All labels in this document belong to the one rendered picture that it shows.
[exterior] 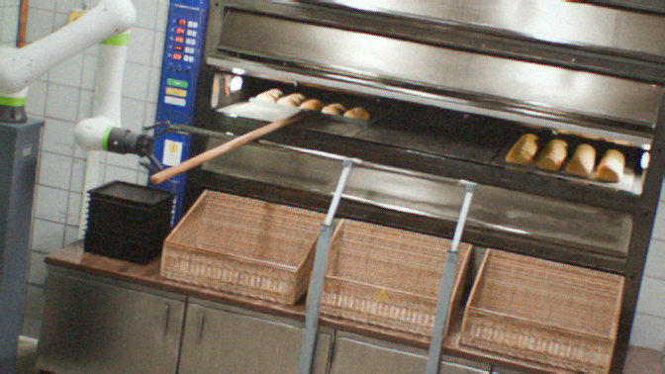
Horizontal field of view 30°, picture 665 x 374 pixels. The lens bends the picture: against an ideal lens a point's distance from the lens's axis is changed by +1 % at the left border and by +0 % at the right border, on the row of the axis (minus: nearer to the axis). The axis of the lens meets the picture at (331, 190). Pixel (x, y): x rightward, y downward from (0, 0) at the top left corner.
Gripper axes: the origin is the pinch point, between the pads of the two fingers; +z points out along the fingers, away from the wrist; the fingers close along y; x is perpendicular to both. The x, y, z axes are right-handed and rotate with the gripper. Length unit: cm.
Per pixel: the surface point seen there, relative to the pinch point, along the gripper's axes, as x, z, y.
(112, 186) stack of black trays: -79, -57, 37
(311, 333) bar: -40, 45, 67
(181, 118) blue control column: -97, -37, 6
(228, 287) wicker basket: -51, 7, 60
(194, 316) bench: -46, -3, 73
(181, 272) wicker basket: -50, -12, 58
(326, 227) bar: -40, 45, 25
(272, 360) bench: -46, 31, 83
